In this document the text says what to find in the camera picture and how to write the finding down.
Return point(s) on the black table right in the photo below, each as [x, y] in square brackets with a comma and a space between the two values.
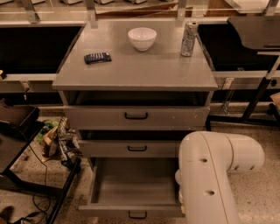
[243, 54]

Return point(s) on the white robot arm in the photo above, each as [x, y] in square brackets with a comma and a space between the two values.
[205, 159]

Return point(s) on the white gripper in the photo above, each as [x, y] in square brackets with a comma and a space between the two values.
[178, 186]

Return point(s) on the grey drawer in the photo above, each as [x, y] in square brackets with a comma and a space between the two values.
[129, 148]
[136, 117]
[133, 187]

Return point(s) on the silver drink can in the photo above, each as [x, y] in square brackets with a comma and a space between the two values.
[188, 40]

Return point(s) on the white bowl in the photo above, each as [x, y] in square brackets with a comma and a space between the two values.
[142, 38]

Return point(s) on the grey drawer cabinet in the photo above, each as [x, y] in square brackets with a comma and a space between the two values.
[159, 76]

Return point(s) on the black side table left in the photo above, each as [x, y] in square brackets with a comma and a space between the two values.
[18, 127]

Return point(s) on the dark snack bar package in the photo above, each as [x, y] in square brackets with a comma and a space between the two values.
[99, 57]

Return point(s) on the grey top drawer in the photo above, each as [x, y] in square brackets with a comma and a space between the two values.
[136, 117]

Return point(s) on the grey middle drawer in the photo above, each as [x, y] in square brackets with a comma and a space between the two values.
[129, 148]

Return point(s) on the grey bottom drawer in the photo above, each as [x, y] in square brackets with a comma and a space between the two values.
[133, 187]

